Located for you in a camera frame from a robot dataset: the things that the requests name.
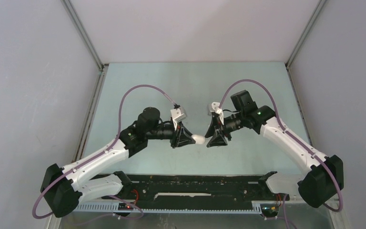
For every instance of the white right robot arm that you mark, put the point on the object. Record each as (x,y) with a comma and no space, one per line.
(321,176)

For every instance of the aluminium frame post right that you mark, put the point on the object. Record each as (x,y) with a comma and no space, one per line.
(306,31)

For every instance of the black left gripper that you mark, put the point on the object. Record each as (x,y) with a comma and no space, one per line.
(178,140)

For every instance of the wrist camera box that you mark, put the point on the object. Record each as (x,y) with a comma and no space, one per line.
(177,115)
(214,107)

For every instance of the aluminium frame post left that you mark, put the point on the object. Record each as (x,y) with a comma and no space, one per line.
(99,78)

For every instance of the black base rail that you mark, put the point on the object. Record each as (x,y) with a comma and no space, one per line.
(198,193)

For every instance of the white oval earbud case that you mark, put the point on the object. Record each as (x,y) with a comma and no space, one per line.
(199,139)

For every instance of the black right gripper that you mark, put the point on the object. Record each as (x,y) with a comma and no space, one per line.
(222,128)

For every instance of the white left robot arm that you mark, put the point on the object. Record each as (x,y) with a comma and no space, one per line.
(65,188)

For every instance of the aluminium frame post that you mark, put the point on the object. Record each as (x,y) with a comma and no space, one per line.
(99,78)
(306,31)

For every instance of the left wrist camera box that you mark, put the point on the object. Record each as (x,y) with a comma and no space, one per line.
(177,115)

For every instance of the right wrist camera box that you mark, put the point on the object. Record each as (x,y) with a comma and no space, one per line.
(214,107)

